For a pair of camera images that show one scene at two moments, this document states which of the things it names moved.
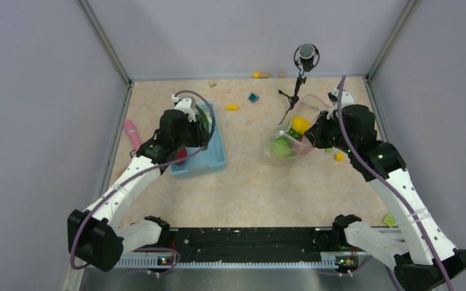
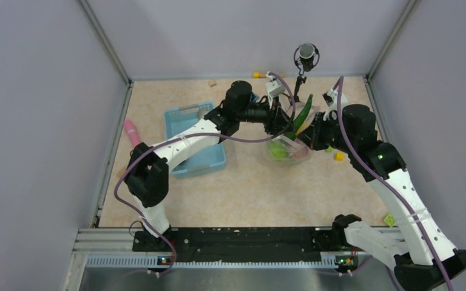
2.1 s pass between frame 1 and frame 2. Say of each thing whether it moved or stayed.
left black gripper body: moved
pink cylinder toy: stayed
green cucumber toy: moved
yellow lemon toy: stayed
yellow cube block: stayed
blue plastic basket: stayed
